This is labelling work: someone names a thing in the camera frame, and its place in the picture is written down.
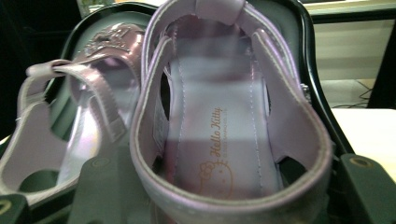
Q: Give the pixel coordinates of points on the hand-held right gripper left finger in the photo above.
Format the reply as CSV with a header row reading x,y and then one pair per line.
x,y
106,193

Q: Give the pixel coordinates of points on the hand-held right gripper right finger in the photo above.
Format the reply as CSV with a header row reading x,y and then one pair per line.
x,y
370,193

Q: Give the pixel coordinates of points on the purple child sandal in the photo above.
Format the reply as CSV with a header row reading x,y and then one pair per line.
x,y
31,149

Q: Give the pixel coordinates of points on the pair of pink-white sneakers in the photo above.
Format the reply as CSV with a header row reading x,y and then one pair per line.
x,y
224,124

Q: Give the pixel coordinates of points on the red and black shoe rack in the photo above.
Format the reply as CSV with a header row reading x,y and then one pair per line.
x,y
77,43

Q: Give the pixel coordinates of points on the black curtain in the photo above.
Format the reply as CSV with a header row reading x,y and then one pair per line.
x,y
386,77
18,62

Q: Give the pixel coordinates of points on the black horizontal bar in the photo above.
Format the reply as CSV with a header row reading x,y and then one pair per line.
x,y
351,15

